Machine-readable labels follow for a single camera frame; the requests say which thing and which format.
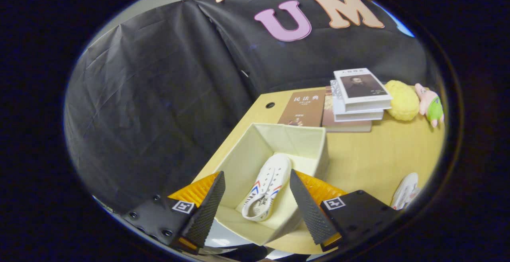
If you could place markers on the brown thin book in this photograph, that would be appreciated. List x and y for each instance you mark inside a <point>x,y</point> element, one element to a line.
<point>303,108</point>

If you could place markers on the white striped sneaker shoe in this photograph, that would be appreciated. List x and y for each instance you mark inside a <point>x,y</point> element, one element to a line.
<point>406,190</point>
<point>271,178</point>

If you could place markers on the cream fabric storage box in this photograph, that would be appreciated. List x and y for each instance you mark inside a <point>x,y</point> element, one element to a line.
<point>291,140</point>

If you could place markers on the yellow round plush toy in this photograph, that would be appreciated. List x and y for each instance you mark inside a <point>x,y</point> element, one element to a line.
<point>402,100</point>

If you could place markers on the pink star plush toy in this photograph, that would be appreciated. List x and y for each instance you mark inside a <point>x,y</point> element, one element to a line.
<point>432,106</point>

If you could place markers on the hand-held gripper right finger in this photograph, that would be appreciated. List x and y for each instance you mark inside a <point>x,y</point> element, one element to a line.
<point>308,210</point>

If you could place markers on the white portrait cover book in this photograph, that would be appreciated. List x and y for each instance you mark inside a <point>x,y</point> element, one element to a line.
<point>362,88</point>

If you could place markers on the brown thick book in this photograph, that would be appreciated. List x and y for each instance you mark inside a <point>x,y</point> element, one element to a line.
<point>344,126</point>

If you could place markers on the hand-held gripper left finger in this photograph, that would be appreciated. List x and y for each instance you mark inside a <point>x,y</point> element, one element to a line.
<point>207,210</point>

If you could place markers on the plain white book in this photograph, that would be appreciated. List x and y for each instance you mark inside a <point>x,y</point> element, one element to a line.
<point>356,115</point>

